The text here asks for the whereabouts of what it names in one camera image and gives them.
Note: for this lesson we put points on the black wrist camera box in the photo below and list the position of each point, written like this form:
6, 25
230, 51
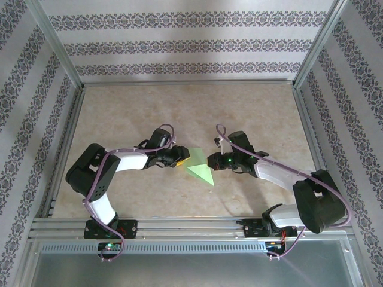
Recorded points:
240, 142
160, 139

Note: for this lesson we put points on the aluminium rail along patterned wall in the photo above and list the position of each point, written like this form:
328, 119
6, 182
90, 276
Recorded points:
188, 82

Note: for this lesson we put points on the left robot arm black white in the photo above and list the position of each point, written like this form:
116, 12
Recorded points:
131, 161

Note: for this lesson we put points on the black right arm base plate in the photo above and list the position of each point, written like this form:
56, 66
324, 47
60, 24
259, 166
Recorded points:
251, 228

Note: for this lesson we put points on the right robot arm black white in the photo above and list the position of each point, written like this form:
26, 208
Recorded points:
275, 176

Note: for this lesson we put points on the small circuit board green light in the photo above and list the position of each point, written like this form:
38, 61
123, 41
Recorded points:
110, 247

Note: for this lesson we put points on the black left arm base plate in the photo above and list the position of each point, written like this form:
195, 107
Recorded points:
130, 229

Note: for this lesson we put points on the grey metal sheet panel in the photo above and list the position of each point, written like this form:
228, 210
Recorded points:
191, 270

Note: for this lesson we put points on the aluminium corner post by right arm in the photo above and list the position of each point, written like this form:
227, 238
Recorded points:
321, 45

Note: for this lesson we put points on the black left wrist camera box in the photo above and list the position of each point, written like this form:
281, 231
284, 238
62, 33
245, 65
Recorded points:
160, 139

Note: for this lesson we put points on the aluminium corner post by left arm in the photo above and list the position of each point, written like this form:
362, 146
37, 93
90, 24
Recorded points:
55, 45

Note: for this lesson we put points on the aluminium side rail by right arm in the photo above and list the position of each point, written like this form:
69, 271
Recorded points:
317, 143

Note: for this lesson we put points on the aluminium rail under arm bases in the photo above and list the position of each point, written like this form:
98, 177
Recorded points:
191, 227

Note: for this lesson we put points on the aluminium side rail by left arm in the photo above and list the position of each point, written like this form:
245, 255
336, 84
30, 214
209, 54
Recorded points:
64, 143

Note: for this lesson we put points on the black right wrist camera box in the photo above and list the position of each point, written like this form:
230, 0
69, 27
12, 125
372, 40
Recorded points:
240, 142

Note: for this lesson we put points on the light green paper sheet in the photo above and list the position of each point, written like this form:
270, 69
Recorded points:
202, 173

